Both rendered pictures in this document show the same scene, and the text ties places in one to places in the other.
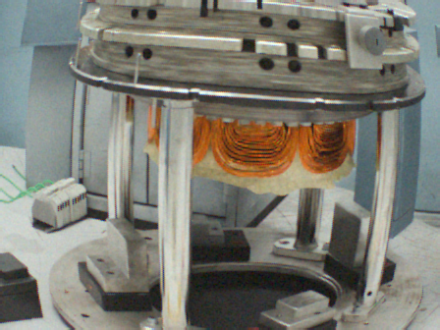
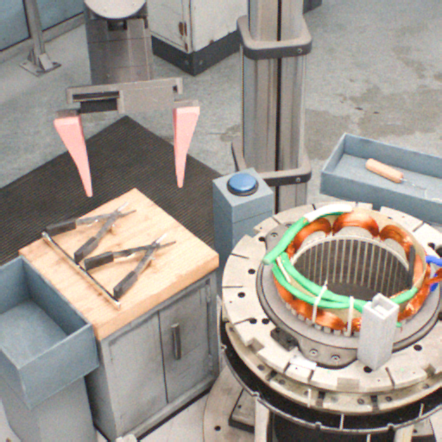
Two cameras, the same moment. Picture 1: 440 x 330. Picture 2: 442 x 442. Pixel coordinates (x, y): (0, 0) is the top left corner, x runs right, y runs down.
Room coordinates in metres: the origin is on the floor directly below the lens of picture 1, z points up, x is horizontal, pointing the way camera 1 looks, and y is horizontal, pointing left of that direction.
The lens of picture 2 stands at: (0.68, 0.71, 1.90)
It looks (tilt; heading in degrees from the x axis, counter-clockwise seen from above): 42 degrees down; 302
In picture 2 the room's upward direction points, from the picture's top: 2 degrees counter-clockwise
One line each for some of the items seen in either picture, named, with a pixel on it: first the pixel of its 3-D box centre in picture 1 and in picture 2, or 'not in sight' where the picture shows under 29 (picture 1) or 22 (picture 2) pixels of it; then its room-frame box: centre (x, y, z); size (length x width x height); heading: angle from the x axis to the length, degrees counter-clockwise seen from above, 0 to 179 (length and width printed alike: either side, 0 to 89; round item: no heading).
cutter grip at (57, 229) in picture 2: not in sight; (61, 227); (1.34, 0.06, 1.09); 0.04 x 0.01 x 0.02; 56
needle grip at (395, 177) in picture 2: not in sight; (384, 170); (1.03, -0.33, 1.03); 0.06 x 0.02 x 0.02; 170
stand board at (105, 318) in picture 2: not in sight; (118, 258); (1.26, 0.04, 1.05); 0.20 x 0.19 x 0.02; 71
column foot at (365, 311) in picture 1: (363, 306); not in sight; (0.90, -0.14, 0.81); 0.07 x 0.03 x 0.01; 153
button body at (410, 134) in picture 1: (391, 122); (243, 245); (1.20, -0.19, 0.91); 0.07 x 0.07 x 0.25; 56
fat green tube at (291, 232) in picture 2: not in sight; (300, 231); (1.03, -0.03, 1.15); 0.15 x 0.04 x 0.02; 71
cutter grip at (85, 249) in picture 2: not in sight; (85, 249); (1.29, 0.08, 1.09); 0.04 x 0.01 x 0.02; 86
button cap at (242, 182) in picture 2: not in sight; (243, 182); (1.20, -0.19, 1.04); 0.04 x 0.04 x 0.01
